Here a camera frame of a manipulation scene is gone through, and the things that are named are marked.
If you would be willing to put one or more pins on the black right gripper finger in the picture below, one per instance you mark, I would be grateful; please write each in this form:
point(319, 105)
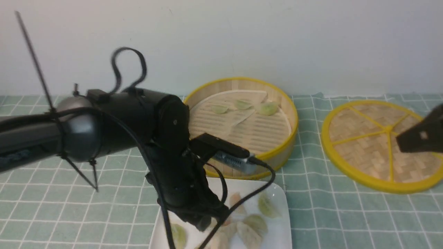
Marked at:
point(425, 136)

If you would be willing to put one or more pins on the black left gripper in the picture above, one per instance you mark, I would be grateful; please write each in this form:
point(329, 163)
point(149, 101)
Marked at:
point(177, 172)

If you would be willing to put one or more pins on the green dumpling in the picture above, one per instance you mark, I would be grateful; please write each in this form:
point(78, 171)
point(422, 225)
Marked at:
point(267, 108)
point(257, 223)
point(267, 207)
point(179, 236)
point(242, 105)
point(219, 109)

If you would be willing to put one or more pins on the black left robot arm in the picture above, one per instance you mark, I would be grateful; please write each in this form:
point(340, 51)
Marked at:
point(84, 128)

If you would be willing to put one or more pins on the pink dumpling on plate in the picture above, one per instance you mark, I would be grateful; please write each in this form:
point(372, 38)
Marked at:
point(233, 200)

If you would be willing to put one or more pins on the green dumpling on plate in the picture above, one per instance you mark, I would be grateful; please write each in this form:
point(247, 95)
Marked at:
point(267, 207)
point(179, 236)
point(257, 223)

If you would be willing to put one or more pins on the white square plate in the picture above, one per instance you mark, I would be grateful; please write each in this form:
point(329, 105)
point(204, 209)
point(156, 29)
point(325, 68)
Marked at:
point(279, 229)

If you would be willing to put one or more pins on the yellow-rimmed woven steamer lid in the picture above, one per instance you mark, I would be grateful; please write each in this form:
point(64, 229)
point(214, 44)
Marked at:
point(359, 137)

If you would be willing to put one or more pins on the green checkered tablecloth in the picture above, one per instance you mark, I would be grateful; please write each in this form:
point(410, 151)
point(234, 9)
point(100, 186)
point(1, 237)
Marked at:
point(47, 205)

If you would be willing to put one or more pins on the white steamer liner paper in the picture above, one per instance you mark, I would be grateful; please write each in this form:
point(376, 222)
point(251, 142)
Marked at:
point(246, 128)

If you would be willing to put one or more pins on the yellow-rimmed bamboo steamer basket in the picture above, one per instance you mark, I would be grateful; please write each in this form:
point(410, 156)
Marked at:
point(278, 156)

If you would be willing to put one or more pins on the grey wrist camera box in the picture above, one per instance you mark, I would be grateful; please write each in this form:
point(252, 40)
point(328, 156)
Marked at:
point(232, 157)

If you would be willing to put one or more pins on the black cable tie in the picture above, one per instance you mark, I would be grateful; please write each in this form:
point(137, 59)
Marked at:
point(52, 110)

